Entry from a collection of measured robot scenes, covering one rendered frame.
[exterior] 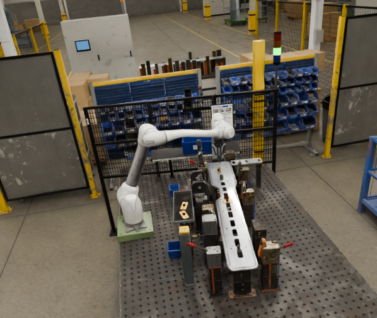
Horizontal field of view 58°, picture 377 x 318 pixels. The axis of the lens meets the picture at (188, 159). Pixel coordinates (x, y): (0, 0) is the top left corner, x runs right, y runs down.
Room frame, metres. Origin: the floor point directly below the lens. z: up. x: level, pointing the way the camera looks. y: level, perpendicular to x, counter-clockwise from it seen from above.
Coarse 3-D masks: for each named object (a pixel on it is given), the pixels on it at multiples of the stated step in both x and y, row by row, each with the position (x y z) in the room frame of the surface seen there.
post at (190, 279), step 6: (180, 234) 1.68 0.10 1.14; (186, 234) 1.68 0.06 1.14; (180, 240) 1.67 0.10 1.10; (186, 240) 1.67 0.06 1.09; (180, 246) 1.67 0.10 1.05; (186, 246) 1.67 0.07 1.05; (186, 252) 1.68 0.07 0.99; (186, 258) 1.68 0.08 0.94; (186, 264) 1.68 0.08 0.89; (192, 264) 1.72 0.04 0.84; (186, 270) 1.68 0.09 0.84; (192, 270) 1.68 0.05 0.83; (186, 276) 1.68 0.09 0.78; (192, 276) 1.68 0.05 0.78; (186, 282) 1.68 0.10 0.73; (192, 282) 1.68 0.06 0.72
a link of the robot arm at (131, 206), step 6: (126, 198) 2.33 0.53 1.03; (132, 198) 2.33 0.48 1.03; (138, 198) 2.35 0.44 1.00; (120, 204) 2.41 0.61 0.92; (126, 204) 2.29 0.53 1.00; (132, 204) 2.29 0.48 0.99; (138, 204) 2.31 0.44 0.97; (126, 210) 2.28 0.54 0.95; (132, 210) 2.27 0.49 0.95; (138, 210) 2.29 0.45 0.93; (126, 216) 2.28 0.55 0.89; (132, 216) 2.26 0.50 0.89; (138, 216) 2.28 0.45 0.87; (126, 222) 2.29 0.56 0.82; (132, 222) 2.26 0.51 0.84; (138, 222) 2.28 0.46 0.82
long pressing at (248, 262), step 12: (216, 168) 2.72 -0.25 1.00; (228, 168) 2.70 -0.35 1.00; (216, 180) 2.51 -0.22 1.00; (228, 180) 2.49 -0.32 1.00; (228, 192) 2.31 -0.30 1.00; (216, 204) 2.16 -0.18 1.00; (228, 216) 2.00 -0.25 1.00; (240, 216) 1.98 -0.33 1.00; (228, 228) 1.86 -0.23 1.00; (240, 228) 1.85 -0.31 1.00; (228, 240) 1.74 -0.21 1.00; (240, 240) 1.73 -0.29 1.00; (228, 252) 1.63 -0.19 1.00; (252, 252) 1.61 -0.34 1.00; (228, 264) 1.52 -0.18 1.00; (240, 264) 1.52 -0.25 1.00; (252, 264) 1.51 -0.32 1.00
